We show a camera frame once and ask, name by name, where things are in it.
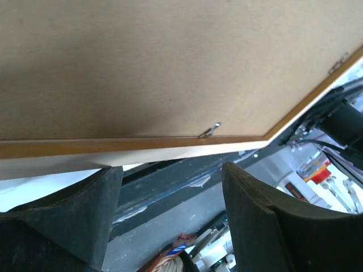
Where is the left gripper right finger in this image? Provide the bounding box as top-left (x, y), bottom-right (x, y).
top-left (222, 162), bottom-right (362, 271)

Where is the brown wooden picture frame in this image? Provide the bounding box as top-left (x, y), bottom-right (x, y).
top-left (1, 48), bottom-right (362, 180)

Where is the brown frame backing board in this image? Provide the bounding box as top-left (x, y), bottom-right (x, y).
top-left (1, 1), bottom-right (362, 140)

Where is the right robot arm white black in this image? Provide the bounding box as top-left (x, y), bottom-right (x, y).
top-left (280, 84), bottom-right (362, 162)

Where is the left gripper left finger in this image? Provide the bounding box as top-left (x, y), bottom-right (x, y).
top-left (1, 167), bottom-right (124, 271)

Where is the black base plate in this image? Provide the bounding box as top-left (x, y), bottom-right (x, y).
top-left (109, 152), bottom-right (241, 240)

